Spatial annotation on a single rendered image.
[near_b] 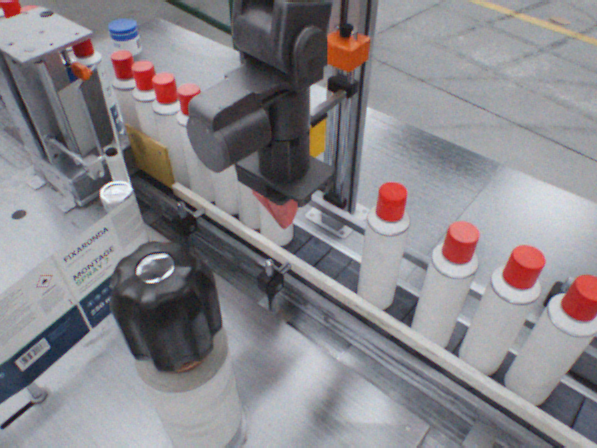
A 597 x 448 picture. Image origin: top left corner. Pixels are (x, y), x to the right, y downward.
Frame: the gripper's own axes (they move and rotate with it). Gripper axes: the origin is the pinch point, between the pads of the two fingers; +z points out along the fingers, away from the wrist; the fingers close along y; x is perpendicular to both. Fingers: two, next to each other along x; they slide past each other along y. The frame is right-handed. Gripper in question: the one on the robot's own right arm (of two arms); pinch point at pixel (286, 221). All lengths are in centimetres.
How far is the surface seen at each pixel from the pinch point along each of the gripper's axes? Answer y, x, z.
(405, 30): -118, 248, 104
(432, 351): 21.8, 1.9, 10.1
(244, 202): -12.2, 4.3, 7.5
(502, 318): 27.0, 4.4, 0.7
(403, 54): -103, 221, 104
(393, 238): 12.6, 4.7, -1.6
